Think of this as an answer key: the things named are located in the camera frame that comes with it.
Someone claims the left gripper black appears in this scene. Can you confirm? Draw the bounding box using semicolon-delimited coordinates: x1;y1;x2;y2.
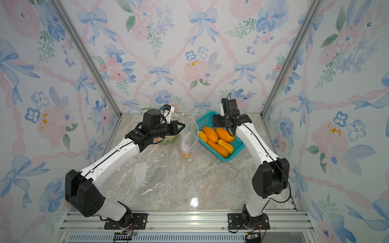
153;120;186;140

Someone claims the clear zip-top bag green print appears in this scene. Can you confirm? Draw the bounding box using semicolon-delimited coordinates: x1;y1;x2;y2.
141;104;186;145

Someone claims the clear plastic bag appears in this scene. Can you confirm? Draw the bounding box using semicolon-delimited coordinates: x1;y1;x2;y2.
181;113;200;161
106;153;169;202

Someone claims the small yellow mango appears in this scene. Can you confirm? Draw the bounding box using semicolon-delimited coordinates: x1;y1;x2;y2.
218;139;234;154

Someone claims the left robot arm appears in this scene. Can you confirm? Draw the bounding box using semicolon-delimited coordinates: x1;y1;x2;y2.
64;104;185;228

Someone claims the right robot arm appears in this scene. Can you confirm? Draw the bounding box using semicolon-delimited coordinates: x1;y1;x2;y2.
212;98;290;229

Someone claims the long orange mango front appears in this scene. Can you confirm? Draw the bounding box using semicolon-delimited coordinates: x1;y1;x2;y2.
207;140;230;158

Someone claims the teal plastic basket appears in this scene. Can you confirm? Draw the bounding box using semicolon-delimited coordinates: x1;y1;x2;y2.
196;111;245;162

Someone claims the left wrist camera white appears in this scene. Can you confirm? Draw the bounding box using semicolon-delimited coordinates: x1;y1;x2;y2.
161;104;175;124

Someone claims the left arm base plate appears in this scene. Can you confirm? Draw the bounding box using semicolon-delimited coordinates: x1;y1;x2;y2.
104;213;149;230

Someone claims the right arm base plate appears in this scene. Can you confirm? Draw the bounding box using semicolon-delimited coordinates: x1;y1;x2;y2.
228;212;270;230

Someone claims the aluminium frame rail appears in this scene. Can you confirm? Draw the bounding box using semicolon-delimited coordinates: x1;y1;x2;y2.
55;209;319;243

